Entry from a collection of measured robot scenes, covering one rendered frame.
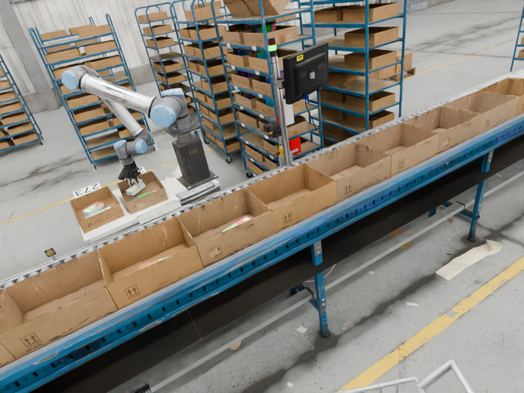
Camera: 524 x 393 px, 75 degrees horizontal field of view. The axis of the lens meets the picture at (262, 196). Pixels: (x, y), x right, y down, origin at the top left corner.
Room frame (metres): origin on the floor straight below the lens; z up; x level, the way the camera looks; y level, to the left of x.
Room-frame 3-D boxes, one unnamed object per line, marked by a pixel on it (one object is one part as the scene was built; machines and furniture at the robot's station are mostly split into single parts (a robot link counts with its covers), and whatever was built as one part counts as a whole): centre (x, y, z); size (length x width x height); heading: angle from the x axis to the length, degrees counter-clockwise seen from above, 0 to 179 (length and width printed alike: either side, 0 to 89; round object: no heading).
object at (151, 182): (2.32, 0.88, 0.80); 0.38 x 0.28 x 0.10; 25
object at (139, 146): (2.38, 0.81, 1.13); 0.12 x 0.12 x 0.09; 77
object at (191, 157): (2.46, 0.48, 0.91); 0.26 x 0.26 x 0.33; 27
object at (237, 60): (3.59, -0.13, 1.39); 0.40 x 0.30 x 0.10; 21
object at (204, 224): (1.43, 0.20, 0.96); 0.39 x 0.29 x 0.17; 114
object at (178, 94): (2.45, 0.48, 1.37); 0.17 x 0.15 x 0.18; 167
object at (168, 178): (2.36, 0.87, 0.74); 1.00 x 0.58 x 0.03; 117
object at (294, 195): (1.58, -0.15, 0.96); 0.39 x 0.29 x 0.17; 114
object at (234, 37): (3.59, -0.13, 1.59); 0.40 x 0.30 x 0.10; 22
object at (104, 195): (2.19, 1.18, 0.80); 0.38 x 0.28 x 0.10; 29
